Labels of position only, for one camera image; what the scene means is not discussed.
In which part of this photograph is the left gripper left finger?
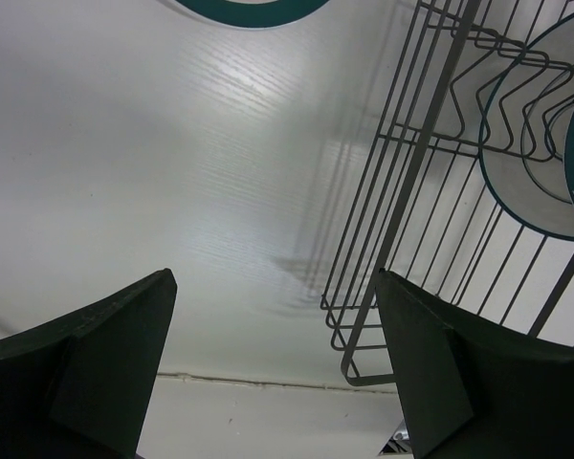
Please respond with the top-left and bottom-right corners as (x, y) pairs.
(0, 269), (177, 458)

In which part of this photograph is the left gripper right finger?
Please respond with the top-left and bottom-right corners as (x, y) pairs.
(375, 270), (574, 458)

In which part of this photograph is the white plate dark rim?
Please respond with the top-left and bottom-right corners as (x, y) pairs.
(478, 12), (574, 242)

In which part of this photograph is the grey wire dish rack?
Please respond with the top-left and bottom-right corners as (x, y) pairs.
(321, 1), (574, 387)

